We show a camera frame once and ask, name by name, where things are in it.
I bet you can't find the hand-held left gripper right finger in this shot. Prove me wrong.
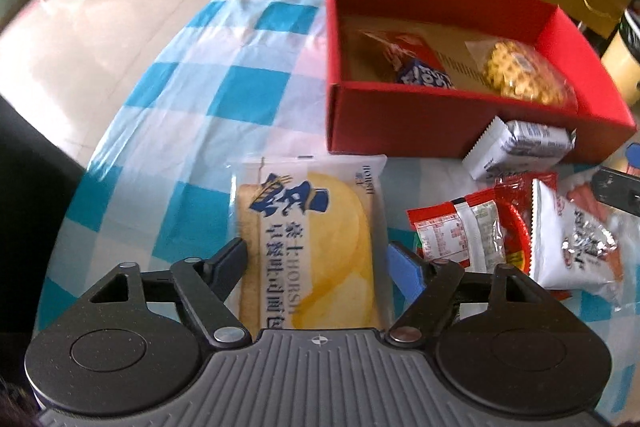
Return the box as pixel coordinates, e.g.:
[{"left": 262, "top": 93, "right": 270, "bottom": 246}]
[{"left": 387, "top": 241, "right": 537, "bottom": 350}]

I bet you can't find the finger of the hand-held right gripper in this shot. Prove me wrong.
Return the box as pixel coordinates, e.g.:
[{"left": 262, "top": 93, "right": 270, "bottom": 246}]
[{"left": 591, "top": 166, "right": 640, "bottom": 204}]

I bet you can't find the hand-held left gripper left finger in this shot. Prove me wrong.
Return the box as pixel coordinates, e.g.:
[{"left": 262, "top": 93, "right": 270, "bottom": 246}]
[{"left": 90, "top": 237, "right": 253, "bottom": 350}]

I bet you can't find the white crinkled snack packet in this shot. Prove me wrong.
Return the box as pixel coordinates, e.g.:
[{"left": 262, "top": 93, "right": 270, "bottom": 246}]
[{"left": 530, "top": 179, "right": 626, "bottom": 310}]

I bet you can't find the yellow bread packet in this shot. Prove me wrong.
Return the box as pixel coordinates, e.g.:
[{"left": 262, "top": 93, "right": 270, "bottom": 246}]
[{"left": 225, "top": 154, "right": 390, "bottom": 333}]

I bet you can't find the red cardboard box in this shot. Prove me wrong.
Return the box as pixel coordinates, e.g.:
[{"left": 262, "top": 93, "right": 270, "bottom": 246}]
[{"left": 322, "top": 0, "right": 637, "bottom": 165}]

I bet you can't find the clear sausage packet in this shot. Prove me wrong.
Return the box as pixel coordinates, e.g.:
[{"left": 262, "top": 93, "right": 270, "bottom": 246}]
[{"left": 565, "top": 183, "right": 628, "bottom": 288}]

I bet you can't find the white wafer packet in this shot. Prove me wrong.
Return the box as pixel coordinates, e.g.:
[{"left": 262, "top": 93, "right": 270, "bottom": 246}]
[{"left": 461, "top": 117, "right": 577, "bottom": 182}]

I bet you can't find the yellow bin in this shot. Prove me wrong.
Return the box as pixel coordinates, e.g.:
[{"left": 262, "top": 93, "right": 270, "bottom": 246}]
[{"left": 600, "top": 11, "right": 640, "bottom": 106}]

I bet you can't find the clear waffle cookie packet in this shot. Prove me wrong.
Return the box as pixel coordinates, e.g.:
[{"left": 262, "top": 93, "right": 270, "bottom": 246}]
[{"left": 465, "top": 38, "right": 580, "bottom": 112}]

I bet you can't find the blue white checked tablecloth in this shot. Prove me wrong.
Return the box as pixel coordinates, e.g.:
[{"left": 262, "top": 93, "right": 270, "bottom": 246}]
[{"left": 32, "top": 0, "right": 640, "bottom": 414}]

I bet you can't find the dark furniture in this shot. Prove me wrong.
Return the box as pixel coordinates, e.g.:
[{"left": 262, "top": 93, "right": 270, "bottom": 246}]
[{"left": 0, "top": 96, "right": 87, "bottom": 408}]

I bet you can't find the red blue snack packet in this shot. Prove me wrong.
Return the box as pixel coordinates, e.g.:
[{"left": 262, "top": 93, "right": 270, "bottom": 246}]
[{"left": 362, "top": 29, "right": 456, "bottom": 90}]

